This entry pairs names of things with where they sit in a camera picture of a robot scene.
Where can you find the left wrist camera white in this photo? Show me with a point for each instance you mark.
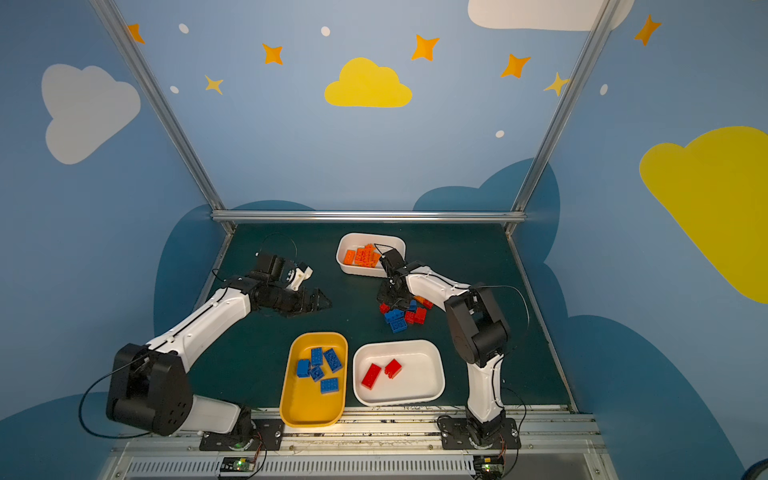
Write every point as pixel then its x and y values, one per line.
pixel 297 276

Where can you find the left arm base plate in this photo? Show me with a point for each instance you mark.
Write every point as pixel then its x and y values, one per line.
pixel 266 434

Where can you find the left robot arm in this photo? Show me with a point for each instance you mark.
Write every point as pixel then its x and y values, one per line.
pixel 149 386

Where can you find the small blue 2x2 brick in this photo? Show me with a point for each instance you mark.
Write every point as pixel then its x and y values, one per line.
pixel 316 373

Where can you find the white plastic bin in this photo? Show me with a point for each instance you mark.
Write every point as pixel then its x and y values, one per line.
pixel 421 379
pixel 383 243

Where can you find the blue 2x3 lego brick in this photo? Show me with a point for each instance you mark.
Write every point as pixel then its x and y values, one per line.
pixel 316 357

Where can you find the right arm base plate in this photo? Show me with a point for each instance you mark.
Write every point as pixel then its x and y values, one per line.
pixel 469 434

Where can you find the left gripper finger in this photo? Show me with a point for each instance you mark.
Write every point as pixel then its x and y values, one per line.
pixel 318 297
pixel 319 307

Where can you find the far white plastic bin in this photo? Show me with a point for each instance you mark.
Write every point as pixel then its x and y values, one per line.
pixel 383 243

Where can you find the aluminium frame rear bar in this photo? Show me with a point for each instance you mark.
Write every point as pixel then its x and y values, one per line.
pixel 285 216

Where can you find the blue 2x4 brick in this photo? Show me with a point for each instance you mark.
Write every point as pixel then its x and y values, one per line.
pixel 334 362

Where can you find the left circuit board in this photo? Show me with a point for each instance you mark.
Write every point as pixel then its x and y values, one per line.
pixel 236 467

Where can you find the small orange lego brick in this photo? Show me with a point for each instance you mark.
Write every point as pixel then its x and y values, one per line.
pixel 349 257

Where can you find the circuit board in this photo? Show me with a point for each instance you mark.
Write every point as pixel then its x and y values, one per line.
pixel 236 467
pixel 488 467

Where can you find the red sloped brick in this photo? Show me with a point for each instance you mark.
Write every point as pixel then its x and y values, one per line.
pixel 419 316

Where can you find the orange lego chassis piece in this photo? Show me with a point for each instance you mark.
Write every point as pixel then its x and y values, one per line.
pixel 367 256

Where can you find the yellow plastic bin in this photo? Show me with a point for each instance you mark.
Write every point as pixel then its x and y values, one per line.
pixel 314 388

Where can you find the red 2x4 lego brick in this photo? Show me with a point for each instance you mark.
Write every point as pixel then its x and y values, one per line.
pixel 371 376

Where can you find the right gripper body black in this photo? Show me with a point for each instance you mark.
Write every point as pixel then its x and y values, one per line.
pixel 395 289

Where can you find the near white plastic bin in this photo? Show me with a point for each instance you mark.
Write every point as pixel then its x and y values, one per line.
pixel 421 379

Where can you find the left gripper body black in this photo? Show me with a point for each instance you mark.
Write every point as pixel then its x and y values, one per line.
pixel 306 300

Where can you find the right circuit board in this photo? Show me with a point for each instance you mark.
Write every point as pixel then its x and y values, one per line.
pixel 488 467

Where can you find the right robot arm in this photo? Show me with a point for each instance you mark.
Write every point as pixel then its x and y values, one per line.
pixel 478 328

